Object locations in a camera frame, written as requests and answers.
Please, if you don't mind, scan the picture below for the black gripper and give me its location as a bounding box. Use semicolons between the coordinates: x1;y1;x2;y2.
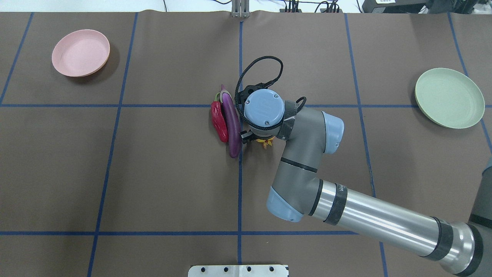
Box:
240;130;274;144

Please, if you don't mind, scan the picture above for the purple eggplant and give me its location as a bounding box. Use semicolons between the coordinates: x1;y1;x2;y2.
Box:
220;84;242;158

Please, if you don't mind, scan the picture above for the red chili pepper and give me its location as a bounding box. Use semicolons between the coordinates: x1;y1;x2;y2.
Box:
210;93;229;143

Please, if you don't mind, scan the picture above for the pink plate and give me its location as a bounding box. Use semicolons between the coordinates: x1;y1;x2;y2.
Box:
51;29;111;77

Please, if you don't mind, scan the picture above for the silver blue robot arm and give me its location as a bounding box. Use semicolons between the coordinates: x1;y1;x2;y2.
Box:
238;97;491;277

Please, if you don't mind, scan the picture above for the green plate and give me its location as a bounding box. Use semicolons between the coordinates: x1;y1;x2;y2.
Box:
414;68;485;129

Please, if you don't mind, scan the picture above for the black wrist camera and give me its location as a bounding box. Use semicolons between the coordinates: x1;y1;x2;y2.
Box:
234;83;265;105

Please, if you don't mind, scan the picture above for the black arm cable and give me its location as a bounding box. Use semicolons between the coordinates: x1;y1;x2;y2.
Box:
234;56;307;129

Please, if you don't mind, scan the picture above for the aluminium frame post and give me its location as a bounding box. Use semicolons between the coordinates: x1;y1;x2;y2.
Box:
231;0;251;18

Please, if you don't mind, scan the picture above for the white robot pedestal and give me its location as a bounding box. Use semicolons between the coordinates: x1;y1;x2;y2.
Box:
188;264;289;277

